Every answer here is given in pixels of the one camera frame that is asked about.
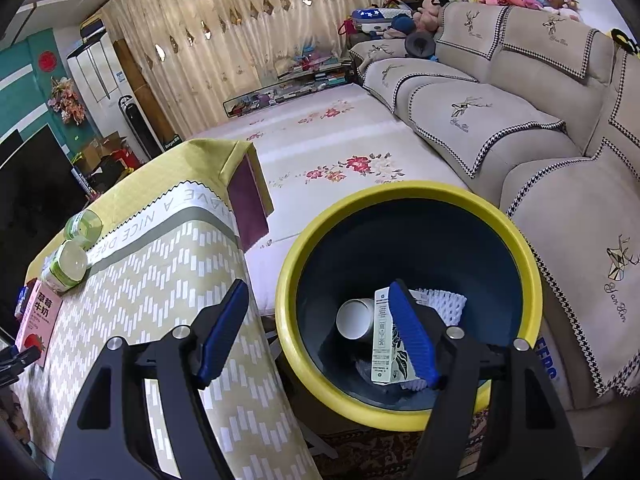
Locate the white foam net sleeve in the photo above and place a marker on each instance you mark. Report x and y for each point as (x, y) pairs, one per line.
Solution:
(445, 305)

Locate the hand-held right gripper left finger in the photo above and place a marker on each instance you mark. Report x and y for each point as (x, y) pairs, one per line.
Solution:
(222, 330)

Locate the yellow black plush toy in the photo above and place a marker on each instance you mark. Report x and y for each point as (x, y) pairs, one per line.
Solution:
(624, 41)

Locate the white standing air conditioner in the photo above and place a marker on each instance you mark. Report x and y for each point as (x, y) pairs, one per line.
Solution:
(97, 70)

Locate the black tower fan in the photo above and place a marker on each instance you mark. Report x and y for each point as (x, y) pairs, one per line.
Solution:
(135, 125)

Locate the black flat television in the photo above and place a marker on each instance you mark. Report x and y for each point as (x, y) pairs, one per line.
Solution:
(35, 200)

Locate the floral bed mat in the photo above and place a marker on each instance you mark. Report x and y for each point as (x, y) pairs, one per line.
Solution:
(340, 135)

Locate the white blue paper cup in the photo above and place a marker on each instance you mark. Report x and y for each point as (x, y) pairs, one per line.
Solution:
(355, 317)

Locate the green white drink carton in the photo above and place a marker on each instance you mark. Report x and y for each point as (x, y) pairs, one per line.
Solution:
(386, 345)

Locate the pink milk carton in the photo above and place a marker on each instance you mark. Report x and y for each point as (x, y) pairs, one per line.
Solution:
(37, 327)

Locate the patterned dark rug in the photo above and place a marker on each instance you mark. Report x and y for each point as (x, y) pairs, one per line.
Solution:
(380, 452)

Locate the beige patterned curtain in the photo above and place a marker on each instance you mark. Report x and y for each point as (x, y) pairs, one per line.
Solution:
(240, 25)

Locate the open cardboard boxes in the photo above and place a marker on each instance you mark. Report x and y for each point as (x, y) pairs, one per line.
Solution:
(107, 155)

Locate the beige sofa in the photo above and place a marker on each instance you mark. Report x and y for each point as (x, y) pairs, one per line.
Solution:
(500, 125)

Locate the hanging flower decoration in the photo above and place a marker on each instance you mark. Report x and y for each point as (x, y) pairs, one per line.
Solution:
(67, 100)

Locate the yellow rimmed trash bin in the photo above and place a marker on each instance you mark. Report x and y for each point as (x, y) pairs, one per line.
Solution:
(400, 230)

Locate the blue star patterned bag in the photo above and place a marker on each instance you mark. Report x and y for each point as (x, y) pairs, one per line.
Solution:
(374, 19)

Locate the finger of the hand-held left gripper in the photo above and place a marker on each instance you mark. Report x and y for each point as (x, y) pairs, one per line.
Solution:
(17, 359)

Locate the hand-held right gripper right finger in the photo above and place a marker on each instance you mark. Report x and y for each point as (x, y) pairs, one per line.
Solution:
(412, 335)

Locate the red round wall decoration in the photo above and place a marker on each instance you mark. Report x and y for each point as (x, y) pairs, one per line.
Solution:
(46, 60)

